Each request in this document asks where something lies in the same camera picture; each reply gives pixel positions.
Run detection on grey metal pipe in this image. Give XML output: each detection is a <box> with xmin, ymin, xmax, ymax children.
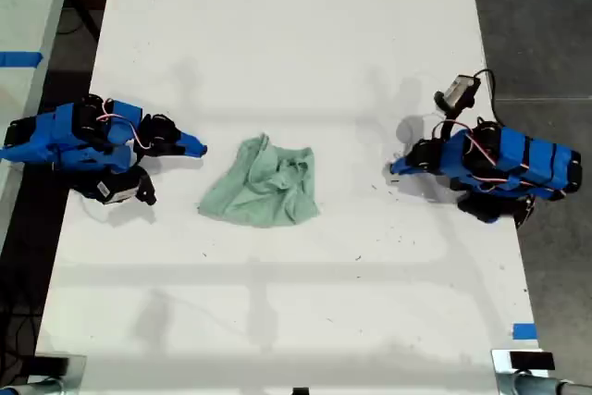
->
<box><xmin>512</xmin><ymin>372</ymin><xmax>592</xmax><ymax>395</ymax></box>
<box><xmin>0</xmin><ymin>376</ymin><xmax>62</xmax><ymax>395</ymax></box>

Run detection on metal table clamp bracket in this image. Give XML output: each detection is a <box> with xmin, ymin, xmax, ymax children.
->
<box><xmin>31</xmin><ymin>352</ymin><xmax>89</xmax><ymax>395</ymax></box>
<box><xmin>489</xmin><ymin>347</ymin><xmax>557</xmax><ymax>395</ymax></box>

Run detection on black camera box white label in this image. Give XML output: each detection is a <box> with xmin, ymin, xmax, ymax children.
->
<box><xmin>89</xmin><ymin>170</ymin><xmax>142</xmax><ymax>207</ymax></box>

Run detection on pale green T-shirt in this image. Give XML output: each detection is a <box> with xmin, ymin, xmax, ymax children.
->
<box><xmin>197</xmin><ymin>132</ymin><xmax>322</xmax><ymax>229</ymax></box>

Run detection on black camera box grey face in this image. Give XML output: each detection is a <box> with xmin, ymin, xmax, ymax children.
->
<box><xmin>433</xmin><ymin>73</ymin><xmax>483</xmax><ymax>114</ymax></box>

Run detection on white side table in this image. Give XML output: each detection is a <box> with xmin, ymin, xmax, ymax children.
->
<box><xmin>0</xmin><ymin>0</ymin><xmax>79</xmax><ymax>241</ymax></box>

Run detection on short blue tape strip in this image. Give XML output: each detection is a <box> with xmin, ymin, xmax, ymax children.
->
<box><xmin>512</xmin><ymin>321</ymin><xmax>539</xmax><ymax>342</ymax></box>

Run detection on long blue tape strip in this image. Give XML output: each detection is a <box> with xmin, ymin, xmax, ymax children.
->
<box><xmin>0</xmin><ymin>49</ymin><xmax>44</xmax><ymax>69</ymax></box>

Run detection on black floor cable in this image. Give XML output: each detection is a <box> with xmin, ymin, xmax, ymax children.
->
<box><xmin>55</xmin><ymin>0</ymin><xmax>97</xmax><ymax>38</ymax></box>

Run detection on black camera stalk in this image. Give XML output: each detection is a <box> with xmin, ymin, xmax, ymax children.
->
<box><xmin>438</xmin><ymin>106</ymin><xmax>469</xmax><ymax>140</ymax></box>
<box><xmin>131</xmin><ymin>165</ymin><xmax>159</xmax><ymax>207</ymax></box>

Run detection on black camera cable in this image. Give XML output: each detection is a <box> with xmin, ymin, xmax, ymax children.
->
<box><xmin>472</xmin><ymin>68</ymin><xmax>508</xmax><ymax>130</ymax></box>

